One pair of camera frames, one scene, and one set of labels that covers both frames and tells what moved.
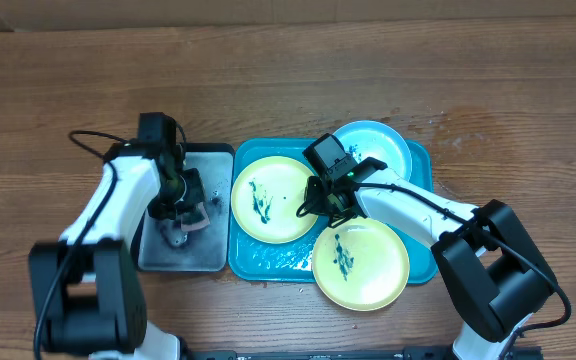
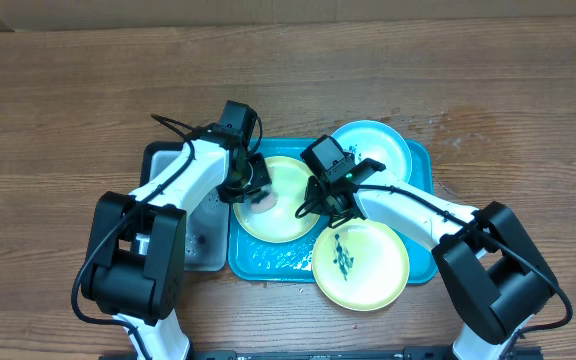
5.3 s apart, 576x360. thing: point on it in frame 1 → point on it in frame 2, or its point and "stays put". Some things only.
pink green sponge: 198,218 → 265,204
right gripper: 319,201 stays put
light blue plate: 364,139 stays put
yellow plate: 265,197 stays put
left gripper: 197,195 → 262,180
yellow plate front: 361,264 stays put
